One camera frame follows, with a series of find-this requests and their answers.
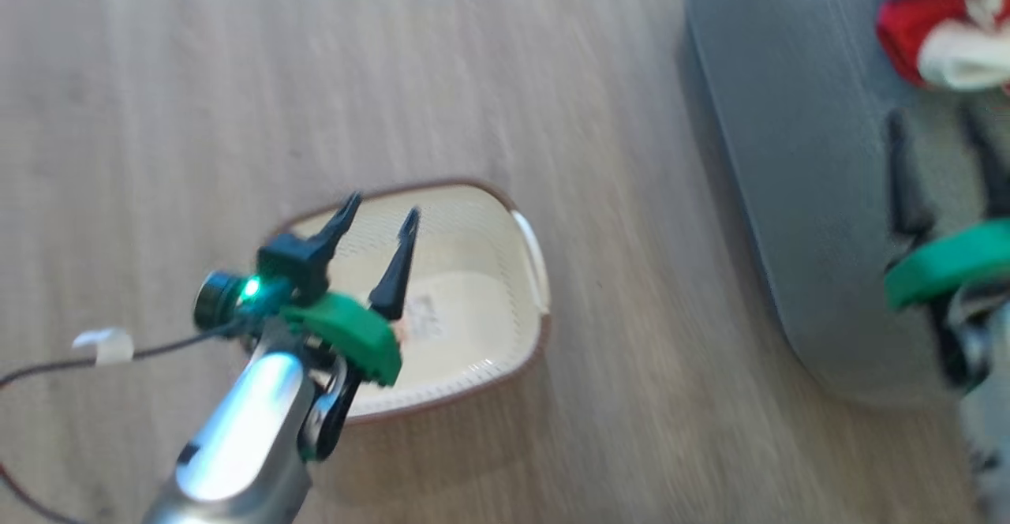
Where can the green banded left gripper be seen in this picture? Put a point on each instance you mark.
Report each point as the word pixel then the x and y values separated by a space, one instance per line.
pixel 359 334

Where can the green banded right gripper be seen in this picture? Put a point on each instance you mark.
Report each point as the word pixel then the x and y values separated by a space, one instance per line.
pixel 955 260

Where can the red white cloth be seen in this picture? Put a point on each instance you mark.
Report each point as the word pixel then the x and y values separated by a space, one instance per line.
pixel 907 19

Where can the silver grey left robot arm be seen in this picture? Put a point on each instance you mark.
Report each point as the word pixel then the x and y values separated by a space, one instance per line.
pixel 245 429

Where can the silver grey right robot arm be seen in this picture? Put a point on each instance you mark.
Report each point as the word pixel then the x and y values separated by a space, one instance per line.
pixel 990 445

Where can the white basket label sticker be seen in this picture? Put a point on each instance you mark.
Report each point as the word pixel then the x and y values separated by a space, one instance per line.
pixel 424 319

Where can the cream woven laundry basket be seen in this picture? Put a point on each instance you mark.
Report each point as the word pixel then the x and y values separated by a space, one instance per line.
pixel 473 256

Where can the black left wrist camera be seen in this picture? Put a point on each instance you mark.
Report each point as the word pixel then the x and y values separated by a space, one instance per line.
pixel 288 267

